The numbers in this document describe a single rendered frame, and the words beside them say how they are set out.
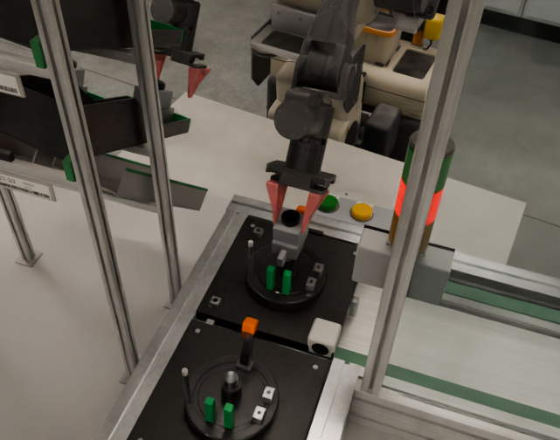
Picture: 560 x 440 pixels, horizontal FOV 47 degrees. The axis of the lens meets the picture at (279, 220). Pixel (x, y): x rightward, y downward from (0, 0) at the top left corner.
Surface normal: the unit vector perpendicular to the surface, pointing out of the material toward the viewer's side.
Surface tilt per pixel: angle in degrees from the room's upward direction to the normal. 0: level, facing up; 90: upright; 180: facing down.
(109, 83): 0
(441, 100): 90
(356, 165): 0
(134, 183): 90
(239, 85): 0
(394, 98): 90
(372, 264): 90
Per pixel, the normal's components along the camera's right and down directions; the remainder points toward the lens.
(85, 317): 0.03, -0.70
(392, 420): -0.33, 0.66
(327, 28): -0.29, -0.11
